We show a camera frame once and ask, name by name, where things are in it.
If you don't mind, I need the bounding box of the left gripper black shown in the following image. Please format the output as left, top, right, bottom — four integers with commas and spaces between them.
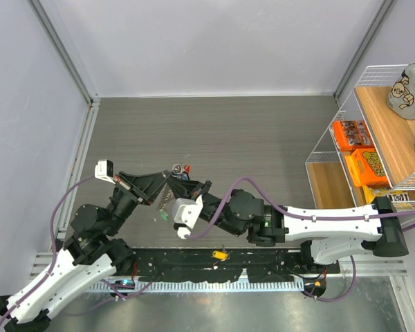
105, 170, 172, 236

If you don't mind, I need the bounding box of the silver key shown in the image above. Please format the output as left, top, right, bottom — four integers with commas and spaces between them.
221, 245, 230, 260

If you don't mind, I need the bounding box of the yellow key tag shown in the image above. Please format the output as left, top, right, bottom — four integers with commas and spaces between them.
212, 250, 228, 260

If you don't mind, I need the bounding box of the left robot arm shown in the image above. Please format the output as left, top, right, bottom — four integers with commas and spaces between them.
0, 166, 169, 331

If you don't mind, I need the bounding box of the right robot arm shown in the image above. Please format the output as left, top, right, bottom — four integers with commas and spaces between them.
152, 172, 409, 273

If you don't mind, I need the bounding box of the green key tag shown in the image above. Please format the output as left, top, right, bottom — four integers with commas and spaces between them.
160, 211, 169, 221

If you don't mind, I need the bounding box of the orange snack box top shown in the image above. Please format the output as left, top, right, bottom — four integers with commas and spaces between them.
331, 120, 374, 151

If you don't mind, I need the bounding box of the orange yellow snack box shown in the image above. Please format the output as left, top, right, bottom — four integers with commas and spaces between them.
344, 148, 388, 187

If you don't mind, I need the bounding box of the yellow snack bag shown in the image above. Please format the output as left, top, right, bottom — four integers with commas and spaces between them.
362, 185, 411, 208

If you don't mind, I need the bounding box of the grey printed pouch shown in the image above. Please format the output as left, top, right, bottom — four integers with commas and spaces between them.
387, 61, 415, 120

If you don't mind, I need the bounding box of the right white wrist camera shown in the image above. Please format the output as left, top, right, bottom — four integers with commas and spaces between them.
171, 196, 203, 239

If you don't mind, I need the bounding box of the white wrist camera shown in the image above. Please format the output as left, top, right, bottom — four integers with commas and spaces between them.
171, 196, 203, 239
94, 159, 120, 184

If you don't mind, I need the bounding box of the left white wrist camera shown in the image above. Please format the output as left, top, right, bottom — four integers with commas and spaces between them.
94, 159, 120, 184

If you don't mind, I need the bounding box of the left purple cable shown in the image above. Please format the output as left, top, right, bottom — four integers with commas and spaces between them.
0, 175, 98, 329

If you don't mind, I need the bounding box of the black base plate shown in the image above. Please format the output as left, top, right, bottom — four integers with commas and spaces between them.
93, 247, 342, 283

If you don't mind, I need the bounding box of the white slotted cable duct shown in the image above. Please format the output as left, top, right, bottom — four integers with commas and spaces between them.
86, 277, 304, 293

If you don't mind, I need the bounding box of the white wire shelf rack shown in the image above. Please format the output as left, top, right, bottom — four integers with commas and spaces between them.
305, 64, 415, 211

